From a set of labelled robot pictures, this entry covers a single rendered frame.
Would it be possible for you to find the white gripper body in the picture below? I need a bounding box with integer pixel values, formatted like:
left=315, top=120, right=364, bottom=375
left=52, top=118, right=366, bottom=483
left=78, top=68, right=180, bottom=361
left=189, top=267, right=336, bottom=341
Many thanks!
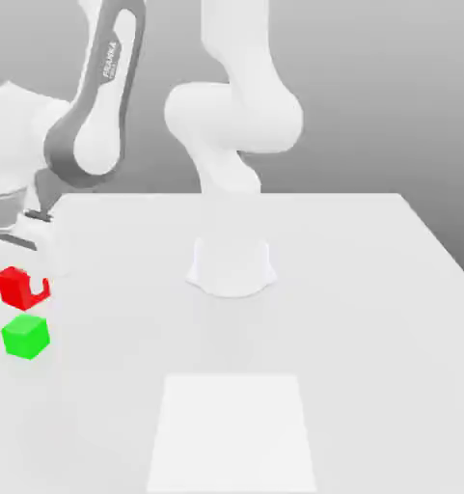
left=0, top=222, right=70, bottom=278

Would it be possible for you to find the small red cube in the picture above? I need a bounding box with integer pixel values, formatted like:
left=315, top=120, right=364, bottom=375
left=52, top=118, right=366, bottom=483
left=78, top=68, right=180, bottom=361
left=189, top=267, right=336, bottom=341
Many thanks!
left=0, top=264, right=52, bottom=313

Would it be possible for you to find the small green cube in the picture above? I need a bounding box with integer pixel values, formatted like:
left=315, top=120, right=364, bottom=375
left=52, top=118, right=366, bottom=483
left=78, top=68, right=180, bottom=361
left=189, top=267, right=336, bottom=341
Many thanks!
left=0, top=313, right=51, bottom=361

